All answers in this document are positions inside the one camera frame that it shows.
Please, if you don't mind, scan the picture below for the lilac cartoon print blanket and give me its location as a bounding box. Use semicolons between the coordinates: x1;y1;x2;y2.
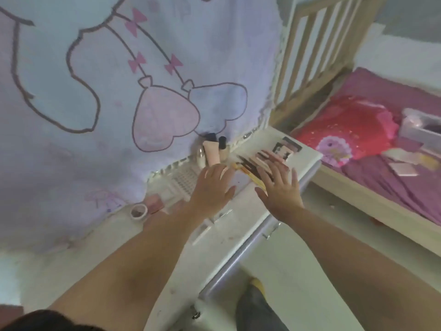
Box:
0;0;286;254

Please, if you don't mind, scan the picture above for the pink makeup tube black cap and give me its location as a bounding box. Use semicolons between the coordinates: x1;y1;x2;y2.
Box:
202;133;221;167

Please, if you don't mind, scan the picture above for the wooden bed frame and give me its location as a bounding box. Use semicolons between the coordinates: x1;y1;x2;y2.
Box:
310;161;441;259

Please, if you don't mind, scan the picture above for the pale yellow flat case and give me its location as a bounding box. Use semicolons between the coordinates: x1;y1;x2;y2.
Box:
418;151;441;171

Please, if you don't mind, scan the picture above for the person's right hand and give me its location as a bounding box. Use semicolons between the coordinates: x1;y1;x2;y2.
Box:
255;162;305;224

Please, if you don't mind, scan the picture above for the metal drawer handle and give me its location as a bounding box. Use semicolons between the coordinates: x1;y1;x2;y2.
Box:
261;222;280;240

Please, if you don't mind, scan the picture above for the yellow slipper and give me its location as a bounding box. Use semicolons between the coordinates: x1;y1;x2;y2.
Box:
249;277;266;296

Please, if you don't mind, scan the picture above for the pink compact case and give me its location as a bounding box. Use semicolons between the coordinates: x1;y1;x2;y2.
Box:
143;193;165;215

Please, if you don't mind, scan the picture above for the white tape roll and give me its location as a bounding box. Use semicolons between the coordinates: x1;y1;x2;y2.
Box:
130;203;149;223

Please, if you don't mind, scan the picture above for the person's grey trouser leg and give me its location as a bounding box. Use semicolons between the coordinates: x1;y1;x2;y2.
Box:
236;284;291;331

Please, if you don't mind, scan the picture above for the wooden slatted bed headboard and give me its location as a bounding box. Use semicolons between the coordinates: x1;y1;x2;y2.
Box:
270;0;389;127

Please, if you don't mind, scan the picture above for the red printed pillow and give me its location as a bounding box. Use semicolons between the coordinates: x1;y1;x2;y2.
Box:
294;96;400;168

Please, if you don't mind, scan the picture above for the eyeshadow palette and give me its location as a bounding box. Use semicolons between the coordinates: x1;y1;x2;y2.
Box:
272;136;303;160

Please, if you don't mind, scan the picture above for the white plastic storage box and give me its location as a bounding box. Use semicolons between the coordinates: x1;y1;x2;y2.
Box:
399;107;441;149

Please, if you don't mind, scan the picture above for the beige bottle with black cap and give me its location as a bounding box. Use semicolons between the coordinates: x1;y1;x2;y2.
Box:
218;136;230;163

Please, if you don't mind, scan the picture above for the person's left forearm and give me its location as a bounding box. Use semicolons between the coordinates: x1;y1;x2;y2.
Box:
48;200;209;331

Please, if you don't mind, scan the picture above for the person's right forearm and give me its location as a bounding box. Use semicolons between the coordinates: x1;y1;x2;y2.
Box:
273;207;441;331

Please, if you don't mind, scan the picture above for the person's left hand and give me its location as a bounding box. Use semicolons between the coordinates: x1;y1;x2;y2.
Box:
188;164;237;223

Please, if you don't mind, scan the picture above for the bunch of makeup brushes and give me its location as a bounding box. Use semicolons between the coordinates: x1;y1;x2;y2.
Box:
230;150;289;192

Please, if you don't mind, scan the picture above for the white desk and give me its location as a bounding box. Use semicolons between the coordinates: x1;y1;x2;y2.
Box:
21;126;324;331

